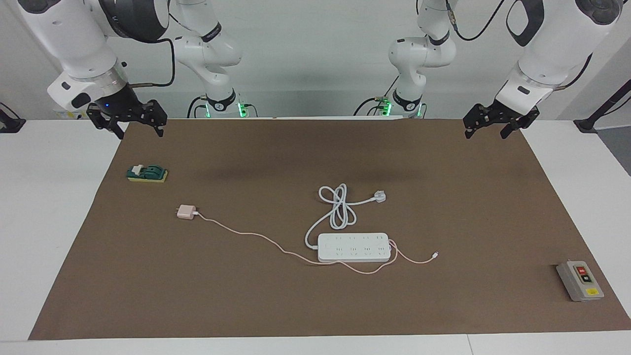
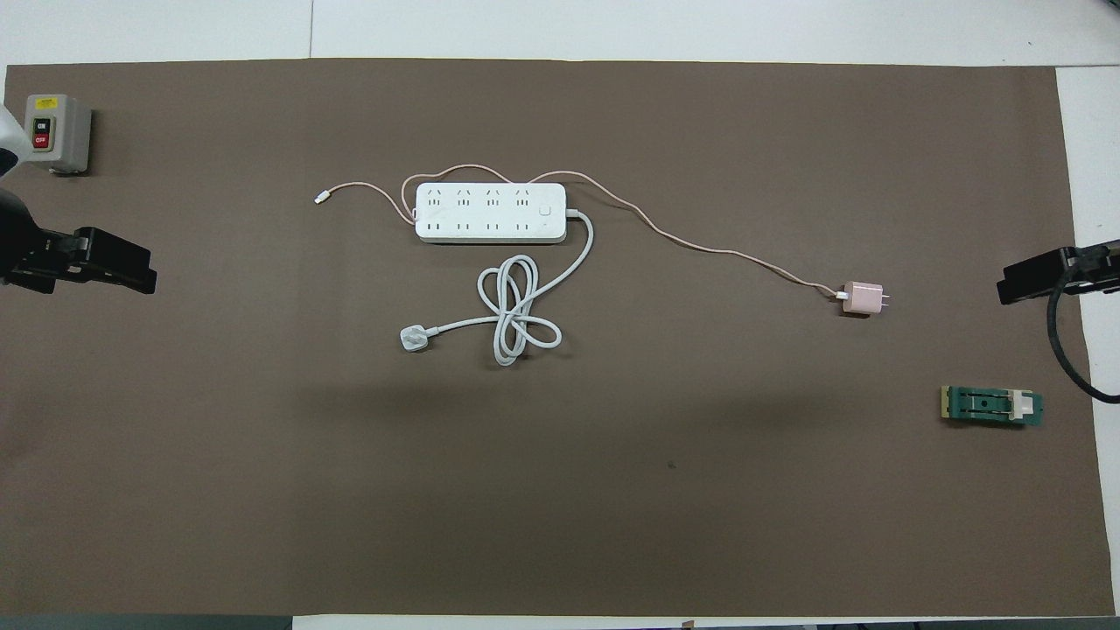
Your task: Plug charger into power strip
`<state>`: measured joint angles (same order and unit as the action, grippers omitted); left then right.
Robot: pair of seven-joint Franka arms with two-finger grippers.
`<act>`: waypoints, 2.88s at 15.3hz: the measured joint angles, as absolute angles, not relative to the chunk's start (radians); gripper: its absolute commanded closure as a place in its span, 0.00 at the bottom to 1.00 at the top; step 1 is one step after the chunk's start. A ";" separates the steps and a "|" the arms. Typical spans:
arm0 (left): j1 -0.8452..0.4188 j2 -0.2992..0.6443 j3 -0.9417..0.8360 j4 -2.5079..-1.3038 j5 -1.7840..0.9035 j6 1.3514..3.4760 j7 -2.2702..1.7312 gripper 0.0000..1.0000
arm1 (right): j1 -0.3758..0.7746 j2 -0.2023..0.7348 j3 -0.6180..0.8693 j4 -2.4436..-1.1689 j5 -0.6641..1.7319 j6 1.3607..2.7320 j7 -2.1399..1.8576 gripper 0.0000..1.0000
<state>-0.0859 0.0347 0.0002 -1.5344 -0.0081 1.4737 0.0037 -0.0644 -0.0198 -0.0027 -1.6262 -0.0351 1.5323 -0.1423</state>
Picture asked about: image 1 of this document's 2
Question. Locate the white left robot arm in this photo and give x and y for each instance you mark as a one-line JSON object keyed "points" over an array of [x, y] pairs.
{"points": [[547, 44]]}

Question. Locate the white power strip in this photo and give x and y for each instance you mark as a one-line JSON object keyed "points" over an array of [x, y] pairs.
{"points": [[352, 248]]}

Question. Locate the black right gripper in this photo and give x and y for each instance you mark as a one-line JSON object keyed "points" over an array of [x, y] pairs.
{"points": [[121, 106]]}

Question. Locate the grey on-off switch box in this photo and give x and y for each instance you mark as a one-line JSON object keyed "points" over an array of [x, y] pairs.
{"points": [[579, 283]]}

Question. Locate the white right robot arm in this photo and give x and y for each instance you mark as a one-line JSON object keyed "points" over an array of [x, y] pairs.
{"points": [[79, 39]]}

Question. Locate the green knife switch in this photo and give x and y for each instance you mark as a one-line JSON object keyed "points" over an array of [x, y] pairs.
{"points": [[148, 173]]}

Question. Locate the white wall outlet box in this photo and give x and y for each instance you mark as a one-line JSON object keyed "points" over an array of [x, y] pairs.
{"points": [[69, 115]]}

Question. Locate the black clamp stand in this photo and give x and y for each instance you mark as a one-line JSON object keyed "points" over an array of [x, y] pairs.
{"points": [[10, 123], [604, 108]]}

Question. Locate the pink charger plug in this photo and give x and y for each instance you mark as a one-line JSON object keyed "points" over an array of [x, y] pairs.
{"points": [[186, 212]]}

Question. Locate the brown table mat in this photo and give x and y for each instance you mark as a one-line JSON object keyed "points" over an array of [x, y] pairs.
{"points": [[246, 296]]}

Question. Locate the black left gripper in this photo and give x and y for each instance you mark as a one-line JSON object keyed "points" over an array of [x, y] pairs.
{"points": [[508, 114]]}

